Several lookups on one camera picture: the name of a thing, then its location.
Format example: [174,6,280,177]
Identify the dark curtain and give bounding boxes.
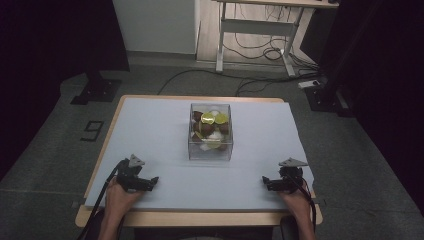
[0,0,131,183]
[299,0,424,218]

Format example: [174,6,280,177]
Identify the person's left hand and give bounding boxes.
[105,176,144,218]

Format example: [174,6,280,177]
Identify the clear plastic box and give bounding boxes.
[187,102,234,162]

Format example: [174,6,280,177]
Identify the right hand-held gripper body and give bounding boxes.
[271,157,309,194]

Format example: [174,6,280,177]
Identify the black floor cables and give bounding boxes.
[156,3,323,98]

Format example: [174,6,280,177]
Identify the white power strip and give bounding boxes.
[297,79,322,90]

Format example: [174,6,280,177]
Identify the black stand base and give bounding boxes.
[70,70,123,106]
[304,81,356,118]

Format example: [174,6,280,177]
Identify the wooden table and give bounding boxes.
[74,94,324,229]

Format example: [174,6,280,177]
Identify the white metal frame desk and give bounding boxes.
[213,0,340,78]

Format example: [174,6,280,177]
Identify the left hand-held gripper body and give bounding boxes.
[115,153,152,193]

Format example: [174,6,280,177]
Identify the person's right hand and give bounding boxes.
[278,181,313,222]

